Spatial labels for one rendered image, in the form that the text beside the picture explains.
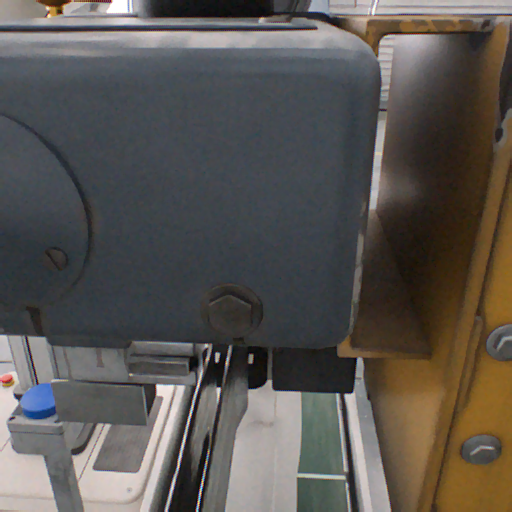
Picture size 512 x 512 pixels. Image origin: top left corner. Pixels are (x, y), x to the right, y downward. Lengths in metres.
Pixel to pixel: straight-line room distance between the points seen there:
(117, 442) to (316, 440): 0.56
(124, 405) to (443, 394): 0.35
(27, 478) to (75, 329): 1.36
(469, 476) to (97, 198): 0.25
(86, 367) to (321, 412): 0.97
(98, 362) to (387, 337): 0.31
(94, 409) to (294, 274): 0.42
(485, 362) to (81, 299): 0.19
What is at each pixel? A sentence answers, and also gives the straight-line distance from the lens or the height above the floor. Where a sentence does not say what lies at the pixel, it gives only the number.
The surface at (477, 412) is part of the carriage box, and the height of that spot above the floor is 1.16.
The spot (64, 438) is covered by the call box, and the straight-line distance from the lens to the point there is 0.78.
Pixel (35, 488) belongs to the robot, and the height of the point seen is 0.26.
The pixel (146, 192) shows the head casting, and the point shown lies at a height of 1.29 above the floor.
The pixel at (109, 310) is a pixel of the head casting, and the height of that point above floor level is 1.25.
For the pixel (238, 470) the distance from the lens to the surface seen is 0.79.
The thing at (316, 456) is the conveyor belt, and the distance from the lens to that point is 1.31.
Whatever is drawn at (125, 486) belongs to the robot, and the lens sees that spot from 1.44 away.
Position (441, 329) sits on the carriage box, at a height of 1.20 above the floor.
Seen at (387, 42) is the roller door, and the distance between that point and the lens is 7.98.
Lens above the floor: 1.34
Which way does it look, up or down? 26 degrees down
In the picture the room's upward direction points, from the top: straight up
